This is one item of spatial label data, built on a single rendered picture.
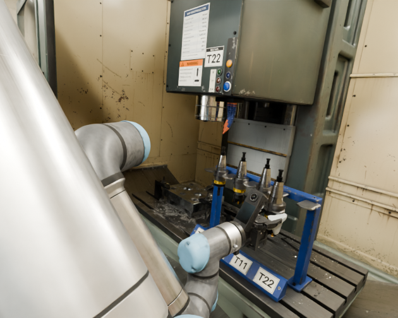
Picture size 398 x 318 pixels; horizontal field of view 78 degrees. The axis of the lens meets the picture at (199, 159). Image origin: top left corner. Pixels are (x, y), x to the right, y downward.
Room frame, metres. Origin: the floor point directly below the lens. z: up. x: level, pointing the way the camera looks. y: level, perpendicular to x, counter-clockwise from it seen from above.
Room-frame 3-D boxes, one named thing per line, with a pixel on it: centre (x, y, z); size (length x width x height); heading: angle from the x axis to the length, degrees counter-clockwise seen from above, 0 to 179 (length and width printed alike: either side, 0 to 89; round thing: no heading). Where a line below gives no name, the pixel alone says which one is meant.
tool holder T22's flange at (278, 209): (0.71, -0.24, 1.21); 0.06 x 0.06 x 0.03
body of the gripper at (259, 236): (0.63, -0.15, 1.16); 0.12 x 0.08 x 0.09; 132
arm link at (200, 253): (0.52, -0.03, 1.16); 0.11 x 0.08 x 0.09; 132
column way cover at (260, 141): (1.61, -0.37, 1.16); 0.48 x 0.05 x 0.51; 42
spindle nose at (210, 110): (1.31, -0.04, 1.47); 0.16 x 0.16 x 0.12
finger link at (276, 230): (0.67, -0.25, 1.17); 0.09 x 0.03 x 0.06; 118
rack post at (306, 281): (0.78, -0.40, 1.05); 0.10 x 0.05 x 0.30; 132
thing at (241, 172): (0.95, -0.17, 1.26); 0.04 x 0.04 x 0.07
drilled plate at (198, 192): (1.37, 0.02, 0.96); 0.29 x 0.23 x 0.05; 42
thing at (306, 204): (0.74, -0.36, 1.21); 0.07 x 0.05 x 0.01; 132
